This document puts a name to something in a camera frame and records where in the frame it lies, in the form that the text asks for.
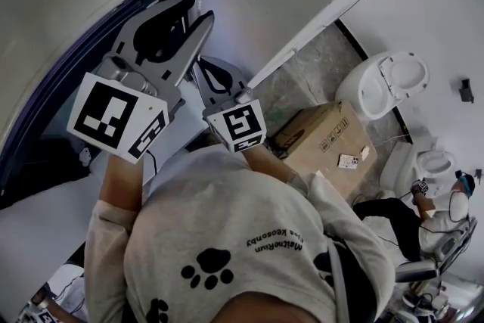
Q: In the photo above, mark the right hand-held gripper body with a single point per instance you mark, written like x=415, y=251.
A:
x=242, y=125

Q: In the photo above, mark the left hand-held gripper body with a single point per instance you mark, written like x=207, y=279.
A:
x=106, y=113

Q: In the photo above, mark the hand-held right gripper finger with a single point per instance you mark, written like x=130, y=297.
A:
x=204, y=94
x=238, y=81

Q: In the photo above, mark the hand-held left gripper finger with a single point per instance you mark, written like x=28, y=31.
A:
x=193, y=53
x=130, y=34

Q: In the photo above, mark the person's left forearm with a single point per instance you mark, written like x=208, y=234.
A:
x=121, y=185

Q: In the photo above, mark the person's right forearm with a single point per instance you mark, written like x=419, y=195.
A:
x=268, y=162

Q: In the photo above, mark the dark framed window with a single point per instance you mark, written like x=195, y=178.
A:
x=38, y=162

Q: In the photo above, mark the grey paw-print sweatshirt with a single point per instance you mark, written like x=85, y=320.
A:
x=227, y=212

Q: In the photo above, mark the white paper sheet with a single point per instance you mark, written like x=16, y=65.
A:
x=319, y=174

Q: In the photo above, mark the white patterned phone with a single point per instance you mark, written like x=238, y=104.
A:
x=348, y=161

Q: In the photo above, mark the large cardboard box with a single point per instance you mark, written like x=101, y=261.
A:
x=355, y=132

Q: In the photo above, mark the round white tankless toilet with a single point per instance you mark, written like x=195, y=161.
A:
x=355, y=90

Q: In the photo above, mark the crumpled white paper scrap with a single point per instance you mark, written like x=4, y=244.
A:
x=365, y=152

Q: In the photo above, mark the white windowsill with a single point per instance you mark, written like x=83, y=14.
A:
x=38, y=238

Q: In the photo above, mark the white toilet with tank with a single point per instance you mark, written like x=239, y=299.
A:
x=397, y=170

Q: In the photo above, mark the white ceramic fixture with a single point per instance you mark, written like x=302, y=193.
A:
x=70, y=287

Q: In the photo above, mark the person's head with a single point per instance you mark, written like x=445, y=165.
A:
x=276, y=310

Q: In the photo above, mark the grey chair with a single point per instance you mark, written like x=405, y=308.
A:
x=416, y=270

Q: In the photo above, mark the pile of electronic equipment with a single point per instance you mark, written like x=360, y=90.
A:
x=435, y=304

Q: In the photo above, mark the small white plastic bracket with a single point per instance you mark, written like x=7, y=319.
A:
x=85, y=157

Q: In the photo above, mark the black wall-mounted holder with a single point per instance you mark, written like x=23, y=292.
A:
x=467, y=90

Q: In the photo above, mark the small black wall fitting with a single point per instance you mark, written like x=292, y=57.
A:
x=478, y=174

